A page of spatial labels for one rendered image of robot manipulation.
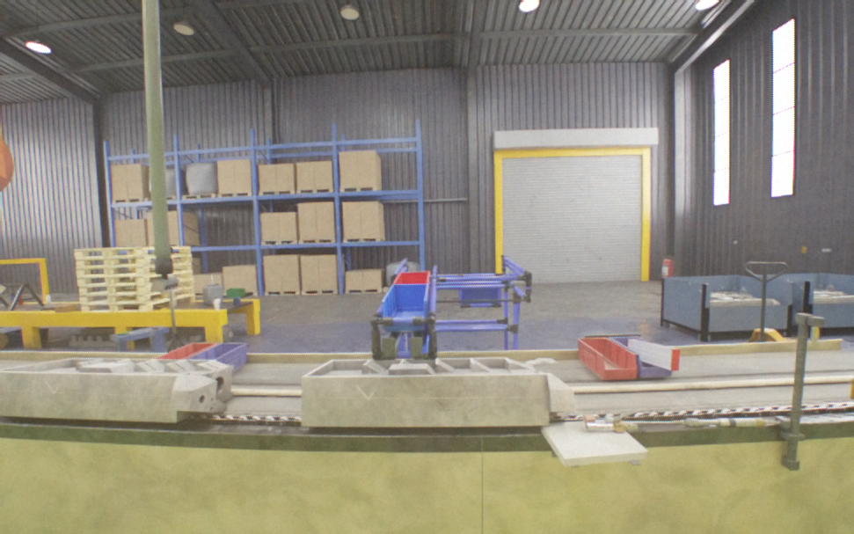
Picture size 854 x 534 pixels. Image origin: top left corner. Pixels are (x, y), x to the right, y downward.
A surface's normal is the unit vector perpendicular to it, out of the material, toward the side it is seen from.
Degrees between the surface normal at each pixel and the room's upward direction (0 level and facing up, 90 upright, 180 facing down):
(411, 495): 90
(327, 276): 90
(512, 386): 80
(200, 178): 90
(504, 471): 90
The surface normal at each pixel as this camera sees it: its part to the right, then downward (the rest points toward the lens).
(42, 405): -0.04, -0.10
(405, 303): -0.04, 0.14
